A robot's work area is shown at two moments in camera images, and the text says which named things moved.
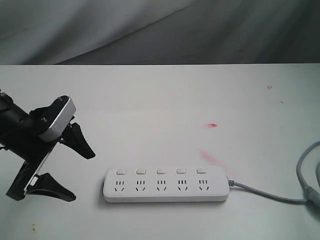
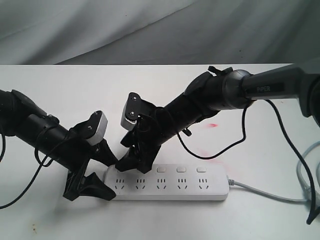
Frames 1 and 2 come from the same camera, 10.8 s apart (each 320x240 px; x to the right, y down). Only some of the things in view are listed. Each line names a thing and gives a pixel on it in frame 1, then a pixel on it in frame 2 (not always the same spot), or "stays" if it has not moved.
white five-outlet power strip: x=166 y=184 stays
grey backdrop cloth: x=66 y=32 stays
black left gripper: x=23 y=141 -> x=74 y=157
